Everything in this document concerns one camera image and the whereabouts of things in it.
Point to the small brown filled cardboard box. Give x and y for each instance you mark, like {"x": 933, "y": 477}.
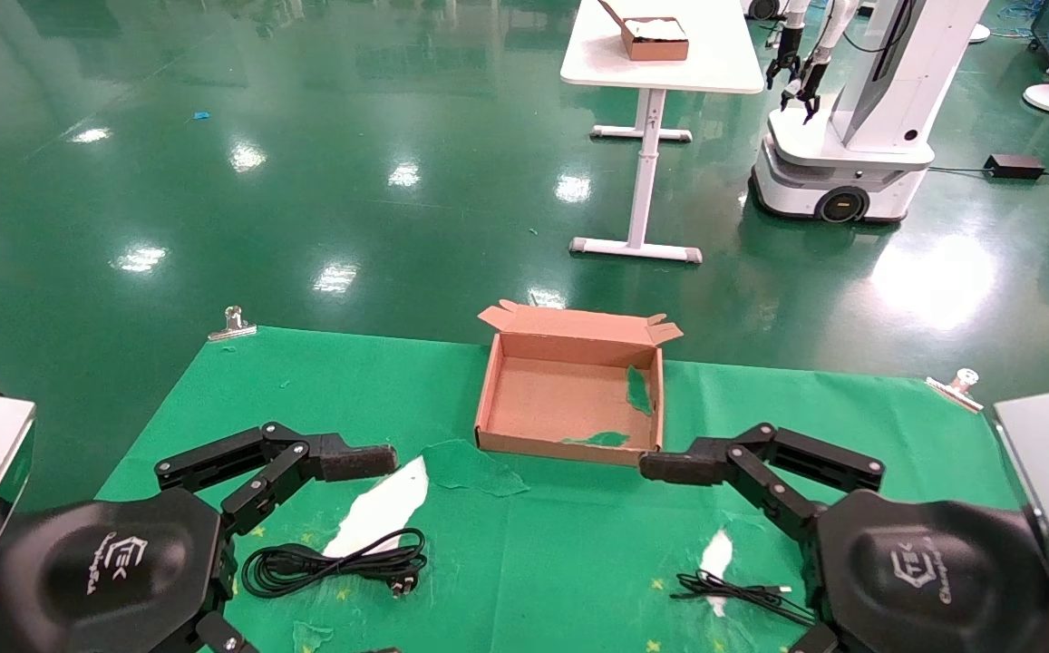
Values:
{"x": 655, "y": 41}

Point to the white height-adjustable table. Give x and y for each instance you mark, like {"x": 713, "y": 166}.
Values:
{"x": 660, "y": 68}

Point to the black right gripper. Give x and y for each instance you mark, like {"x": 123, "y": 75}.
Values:
{"x": 932, "y": 580}

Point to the open brown cardboard box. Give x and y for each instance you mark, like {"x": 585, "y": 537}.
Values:
{"x": 551, "y": 399}

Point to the green table cloth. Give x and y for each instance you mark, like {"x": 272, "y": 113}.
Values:
{"x": 569, "y": 562}

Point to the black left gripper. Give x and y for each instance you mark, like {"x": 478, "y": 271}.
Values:
{"x": 116, "y": 580}

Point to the flat green film scrap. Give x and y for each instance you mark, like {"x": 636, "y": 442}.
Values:
{"x": 598, "y": 440}

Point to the long green film scrap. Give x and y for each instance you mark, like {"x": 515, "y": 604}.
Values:
{"x": 638, "y": 390}

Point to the white wheeled robot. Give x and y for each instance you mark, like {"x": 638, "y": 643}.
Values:
{"x": 869, "y": 136}

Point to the white robot arm black gripper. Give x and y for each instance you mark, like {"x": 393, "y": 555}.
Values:
{"x": 812, "y": 82}
{"x": 787, "y": 54}

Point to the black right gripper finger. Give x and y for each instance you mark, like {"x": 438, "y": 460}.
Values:
{"x": 687, "y": 462}

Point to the silver table clip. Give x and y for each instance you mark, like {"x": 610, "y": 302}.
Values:
{"x": 959, "y": 385}
{"x": 233, "y": 325}

